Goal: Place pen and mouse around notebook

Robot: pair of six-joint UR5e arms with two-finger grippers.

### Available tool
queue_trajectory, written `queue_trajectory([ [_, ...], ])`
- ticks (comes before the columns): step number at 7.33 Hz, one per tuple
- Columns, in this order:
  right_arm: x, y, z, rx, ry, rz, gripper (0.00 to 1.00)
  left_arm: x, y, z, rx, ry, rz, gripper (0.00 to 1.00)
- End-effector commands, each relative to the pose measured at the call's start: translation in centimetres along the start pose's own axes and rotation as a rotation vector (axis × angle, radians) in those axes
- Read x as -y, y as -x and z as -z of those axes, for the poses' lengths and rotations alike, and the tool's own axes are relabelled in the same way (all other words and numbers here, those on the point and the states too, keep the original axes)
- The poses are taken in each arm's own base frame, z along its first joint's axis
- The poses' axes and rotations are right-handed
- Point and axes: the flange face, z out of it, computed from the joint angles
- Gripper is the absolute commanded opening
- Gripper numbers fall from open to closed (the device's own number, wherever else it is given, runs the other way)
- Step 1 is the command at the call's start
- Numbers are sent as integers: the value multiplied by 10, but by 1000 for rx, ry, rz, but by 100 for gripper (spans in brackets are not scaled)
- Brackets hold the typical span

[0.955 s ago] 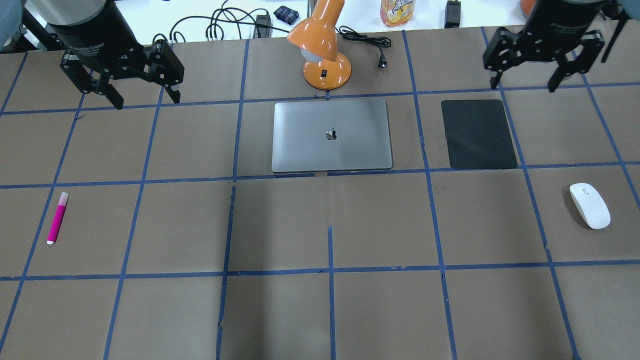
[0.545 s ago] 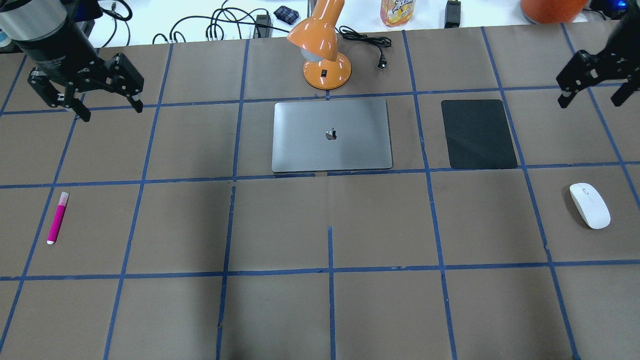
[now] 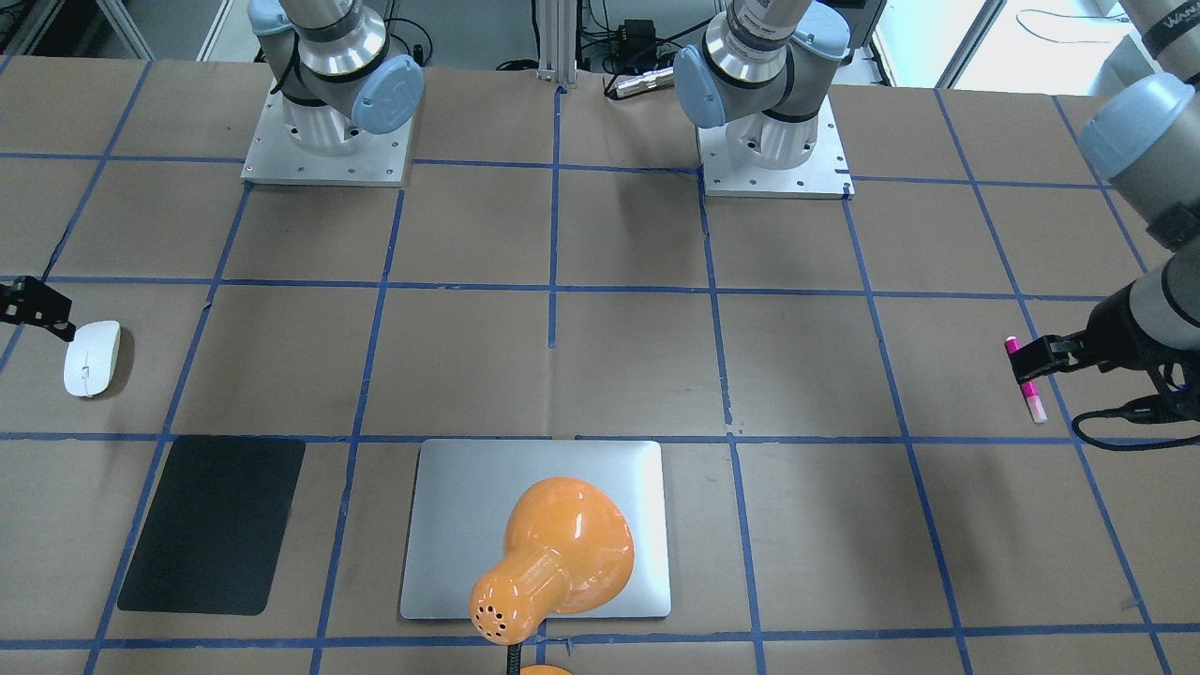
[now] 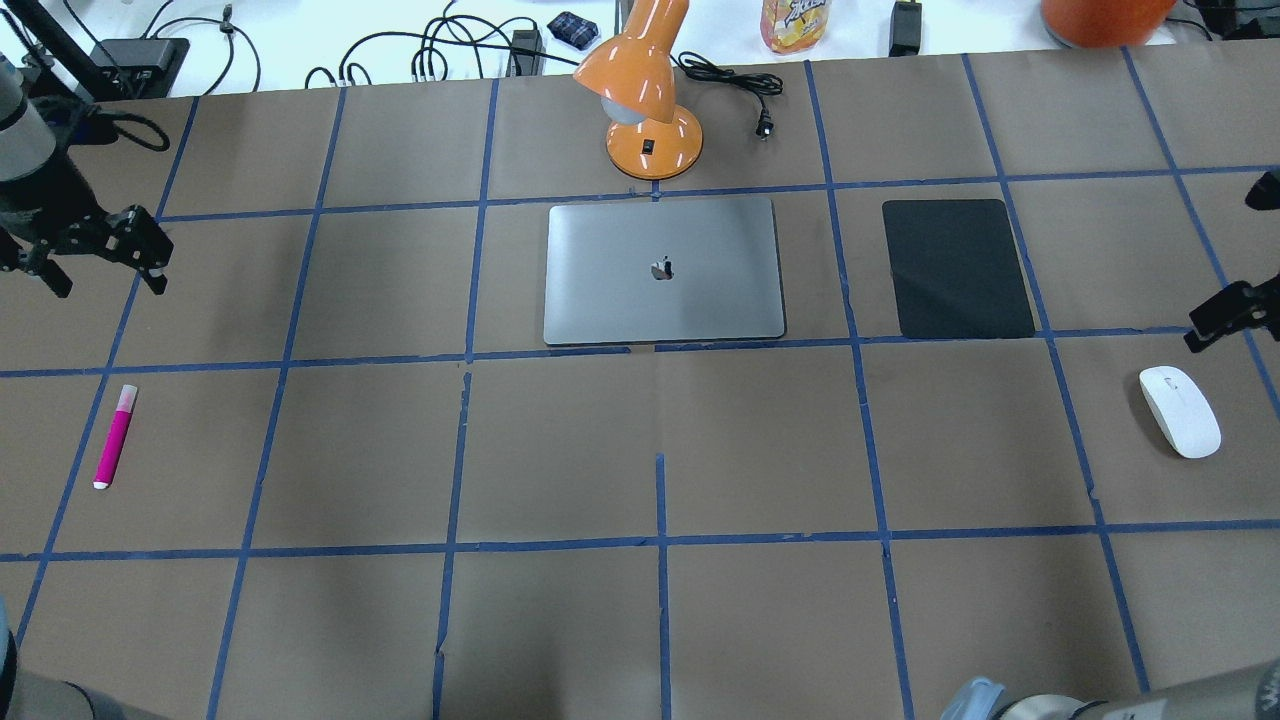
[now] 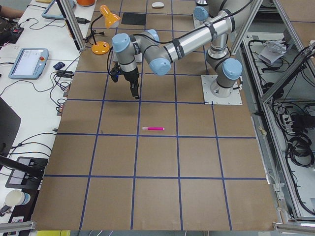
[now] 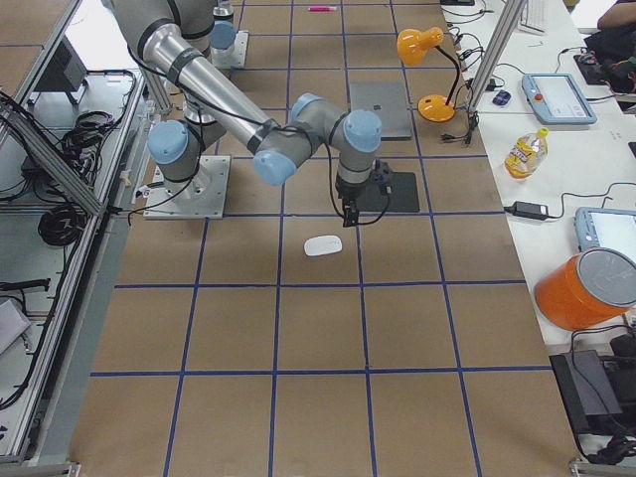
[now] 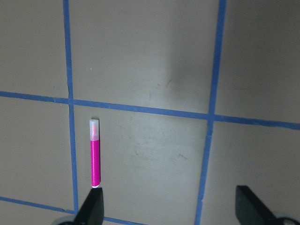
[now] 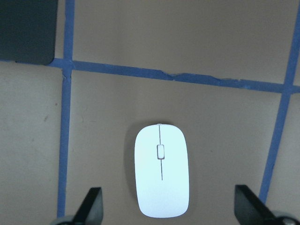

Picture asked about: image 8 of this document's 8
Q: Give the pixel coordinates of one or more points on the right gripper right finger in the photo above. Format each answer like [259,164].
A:
[249,210]

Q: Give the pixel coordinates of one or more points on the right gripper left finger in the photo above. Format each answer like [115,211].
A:
[91,211]

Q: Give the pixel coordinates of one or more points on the white computer mouse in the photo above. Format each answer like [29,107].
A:
[161,171]

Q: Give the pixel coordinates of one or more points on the black mousepad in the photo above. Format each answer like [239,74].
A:
[28,30]

